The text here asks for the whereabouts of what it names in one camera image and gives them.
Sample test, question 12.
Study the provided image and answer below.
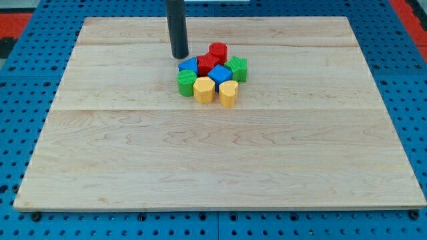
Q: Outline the yellow hexagon block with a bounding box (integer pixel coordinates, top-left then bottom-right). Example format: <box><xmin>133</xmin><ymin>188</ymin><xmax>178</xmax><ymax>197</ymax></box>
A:
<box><xmin>193</xmin><ymin>77</ymin><xmax>215</xmax><ymax>104</ymax></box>

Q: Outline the yellow heart block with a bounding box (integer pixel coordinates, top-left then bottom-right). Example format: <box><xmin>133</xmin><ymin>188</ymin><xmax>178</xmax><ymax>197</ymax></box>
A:
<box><xmin>219</xmin><ymin>80</ymin><xmax>239</xmax><ymax>108</ymax></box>

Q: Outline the blue cube block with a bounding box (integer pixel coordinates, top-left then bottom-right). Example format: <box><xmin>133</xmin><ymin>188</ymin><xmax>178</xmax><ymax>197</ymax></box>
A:
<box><xmin>207</xmin><ymin>65</ymin><xmax>232</xmax><ymax>92</ymax></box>

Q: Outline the green cylinder block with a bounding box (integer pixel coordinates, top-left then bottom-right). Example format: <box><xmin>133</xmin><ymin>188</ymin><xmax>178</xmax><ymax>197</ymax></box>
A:
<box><xmin>177</xmin><ymin>69</ymin><xmax>197</xmax><ymax>97</ymax></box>

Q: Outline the red star block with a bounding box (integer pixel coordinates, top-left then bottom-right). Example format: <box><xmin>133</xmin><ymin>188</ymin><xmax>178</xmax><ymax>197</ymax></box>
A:
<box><xmin>196</xmin><ymin>53</ymin><xmax>220</xmax><ymax>77</ymax></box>

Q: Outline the green star block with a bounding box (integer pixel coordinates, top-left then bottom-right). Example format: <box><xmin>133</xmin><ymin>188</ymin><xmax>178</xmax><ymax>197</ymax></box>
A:
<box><xmin>224</xmin><ymin>56</ymin><xmax>248</xmax><ymax>82</ymax></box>

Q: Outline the blue triangle block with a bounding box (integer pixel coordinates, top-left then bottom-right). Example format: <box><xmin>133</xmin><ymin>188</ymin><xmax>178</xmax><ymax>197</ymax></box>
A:
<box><xmin>178</xmin><ymin>57</ymin><xmax>198</xmax><ymax>75</ymax></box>

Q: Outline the red cylinder block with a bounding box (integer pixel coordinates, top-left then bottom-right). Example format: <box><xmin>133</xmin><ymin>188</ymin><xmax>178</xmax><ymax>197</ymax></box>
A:
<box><xmin>209</xmin><ymin>42</ymin><xmax>228</xmax><ymax>65</ymax></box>

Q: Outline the light wooden board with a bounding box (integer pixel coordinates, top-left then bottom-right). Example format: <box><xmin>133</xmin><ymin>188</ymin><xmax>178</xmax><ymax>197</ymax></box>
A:
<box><xmin>14</xmin><ymin>17</ymin><xmax>426</xmax><ymax>212</ymax></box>

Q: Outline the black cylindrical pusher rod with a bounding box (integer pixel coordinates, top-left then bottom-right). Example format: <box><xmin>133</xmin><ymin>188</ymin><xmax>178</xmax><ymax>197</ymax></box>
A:
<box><xmin>165</xmin><ymin>0</ymin><xmax>189</xmax><ymax>59</ymax></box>

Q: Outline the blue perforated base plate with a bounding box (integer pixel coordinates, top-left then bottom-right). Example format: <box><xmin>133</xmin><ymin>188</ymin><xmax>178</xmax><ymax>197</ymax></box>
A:
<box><xmin>1</xmin><ymin>0</ymin><xmax>426</xmax><ymax>239</ymax></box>

